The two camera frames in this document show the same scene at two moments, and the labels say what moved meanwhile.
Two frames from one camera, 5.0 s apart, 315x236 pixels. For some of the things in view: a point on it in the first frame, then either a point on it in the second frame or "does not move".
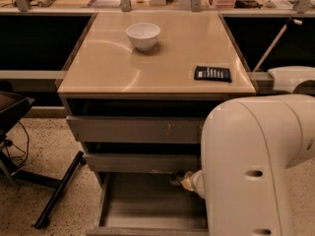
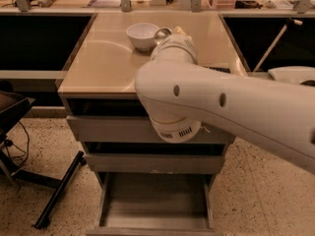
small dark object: [176, 181] to [161, 34]
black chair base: [12, 105] does not move
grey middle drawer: [143, 156] does not move
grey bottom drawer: [148, 204] does not move
